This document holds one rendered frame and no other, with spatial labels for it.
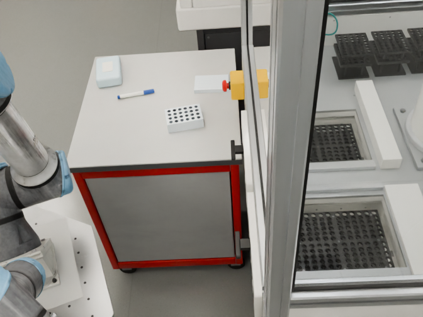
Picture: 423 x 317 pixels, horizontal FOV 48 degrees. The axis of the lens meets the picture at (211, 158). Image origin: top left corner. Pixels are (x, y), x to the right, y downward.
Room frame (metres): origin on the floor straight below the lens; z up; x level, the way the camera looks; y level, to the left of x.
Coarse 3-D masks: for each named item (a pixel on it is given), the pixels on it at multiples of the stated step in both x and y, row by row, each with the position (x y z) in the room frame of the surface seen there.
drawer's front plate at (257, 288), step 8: (248, 192) 0.75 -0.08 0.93; (248, 200) 0.73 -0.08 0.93; (248, 208) 0.71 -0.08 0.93; (248, 216) 0.71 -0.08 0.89; (256, 232) 0.63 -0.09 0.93; (256, 240) 0.61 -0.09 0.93; (256, 248) 0.59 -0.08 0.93; (256, 256) 0.57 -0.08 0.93; (256, 264) 0.55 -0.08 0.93; (256, 272) 0.53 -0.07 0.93; (256, 280) 0.51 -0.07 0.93; (256, 288) 0.49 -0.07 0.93; (256, 296) 0.47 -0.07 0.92; (256, 304) 0.47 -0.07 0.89; (256, 312) 0.47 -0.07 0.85
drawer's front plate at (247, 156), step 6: (246, 114) 1.05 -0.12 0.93; (246, 120) 1.03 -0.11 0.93; (246, 126) 1.00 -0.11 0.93; (246, 132) 0.98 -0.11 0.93; (246, 138) 0.95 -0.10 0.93; (246, 144) 0.93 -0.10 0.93; (246, 150) 0.90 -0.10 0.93; (246, 156) 0.88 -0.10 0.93; (246, 162) 0.86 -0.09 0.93; (246, 168) 0.84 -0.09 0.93; (246, 174) 0.82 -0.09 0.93; (246, 180) 0.80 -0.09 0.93; (246, 186) 0.79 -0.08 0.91; (252, 186) 0.79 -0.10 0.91; (246, 192) 0.79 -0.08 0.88; (246, 198) 0.80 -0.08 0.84
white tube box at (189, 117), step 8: (192, 104) 1.27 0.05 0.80; (168, 112) 1.26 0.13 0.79; (176, 112) 1.24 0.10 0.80; (184, 112) 1.25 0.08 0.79; (192, 112) 1.24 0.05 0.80; (200, 112) 1.23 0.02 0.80; (168, 120) 1.21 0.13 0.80; (176, 120) 1.21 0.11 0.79; (184, 120) 1.20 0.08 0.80; (192, 120) 1.19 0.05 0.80; (200, 120) 1.19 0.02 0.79; (168, 128) 1.18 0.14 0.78; (176, 128) 1.18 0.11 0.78; (184, 128) 1.19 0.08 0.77; (192, 128) 1.19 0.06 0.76
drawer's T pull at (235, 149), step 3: (231, 141) 0.96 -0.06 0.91; (234, 141) 0.96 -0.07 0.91; (231, 144) 0.95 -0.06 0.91; (234, 144) 0.95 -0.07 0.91; (231, 147) 0.94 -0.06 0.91; (234, 147) 0.94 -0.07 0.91; (237, 147) 0.94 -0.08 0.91; (240, 147) 0.93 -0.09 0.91; (243, 147) 0.93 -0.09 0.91; (231, 150) 0.93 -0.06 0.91; (234, 150) 0.92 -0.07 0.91; (237, 150) 0.92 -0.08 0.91; (240, 150) 0.92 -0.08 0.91; (243, 150) 0.92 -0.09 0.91; (231, 153) 0.91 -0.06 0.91; (234, 153) 0.91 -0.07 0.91; (237, 153) 0.92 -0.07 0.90; (240, 153) 0.92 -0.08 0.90; (243, 153) 0.92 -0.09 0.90; (231, 156) 0.90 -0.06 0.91; (234, 156) 0.90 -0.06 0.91; (234, 159) 0.90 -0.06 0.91
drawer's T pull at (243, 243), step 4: (236, 232) 0.65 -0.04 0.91; (236, 236) 0.64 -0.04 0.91; (236, 240) 0.63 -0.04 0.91; (240, 240) 0.63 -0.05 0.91; (244, 240) 0.62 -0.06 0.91; (248, 240) 0.62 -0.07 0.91; (236, 244) 0.62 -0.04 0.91; (240, 244) 0.62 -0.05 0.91; (244, 244) 0.61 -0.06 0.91; (248, 244) 0.61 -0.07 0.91; (236, 248) 0.60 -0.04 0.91; (240, 248) 0.61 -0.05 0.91; (244, 248) 0.60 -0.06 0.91; (248, 248) 0.60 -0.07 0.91; (236, 252) 0.59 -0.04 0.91; (240, 252) 0.59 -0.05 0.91; (236, 256) 0.58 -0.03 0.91; (240, 256) 0.58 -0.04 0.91
